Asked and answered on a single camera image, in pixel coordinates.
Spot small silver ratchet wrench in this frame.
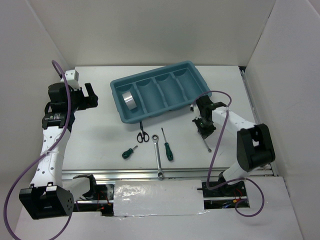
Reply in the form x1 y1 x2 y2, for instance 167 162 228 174
202 138 212 153

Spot white tape roll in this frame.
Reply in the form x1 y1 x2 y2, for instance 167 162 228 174
122 91 137 111

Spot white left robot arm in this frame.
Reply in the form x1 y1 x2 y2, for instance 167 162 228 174
19 82 99 220

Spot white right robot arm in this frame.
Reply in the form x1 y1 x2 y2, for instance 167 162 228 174
190 95 276 196

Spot large silver ratchet wrench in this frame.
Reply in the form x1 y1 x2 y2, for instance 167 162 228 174
151 134 164 180

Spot blue four-compartment tray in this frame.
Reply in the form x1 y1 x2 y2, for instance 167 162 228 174
110 60 210 124

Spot white foil-edged cover sheet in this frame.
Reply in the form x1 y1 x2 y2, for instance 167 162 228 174
113 180 205 217

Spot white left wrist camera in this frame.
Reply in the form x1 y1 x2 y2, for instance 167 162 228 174
64 69 81 91

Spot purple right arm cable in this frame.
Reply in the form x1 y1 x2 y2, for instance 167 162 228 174
190 90 266 218

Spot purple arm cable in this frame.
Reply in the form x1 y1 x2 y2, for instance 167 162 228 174
190 90 266 218
3 59 76 240

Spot long green handled screwdriver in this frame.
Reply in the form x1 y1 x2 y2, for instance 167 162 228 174
161 128 174 162

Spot aluminium front rail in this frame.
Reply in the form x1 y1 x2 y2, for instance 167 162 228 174
61 168 275 181

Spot aluminium rail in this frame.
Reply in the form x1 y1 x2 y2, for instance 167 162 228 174
61 168 275 181
238 66 280 177

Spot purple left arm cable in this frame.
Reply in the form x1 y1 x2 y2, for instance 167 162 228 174
3 59 76 240

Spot black handled scissors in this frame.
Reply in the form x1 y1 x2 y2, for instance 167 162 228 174
136 121 150 143

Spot aluminium right side rail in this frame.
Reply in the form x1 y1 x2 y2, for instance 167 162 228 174
238 66 280 177

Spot stubby green handled screwdriver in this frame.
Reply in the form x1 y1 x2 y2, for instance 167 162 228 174
121 145 138 160

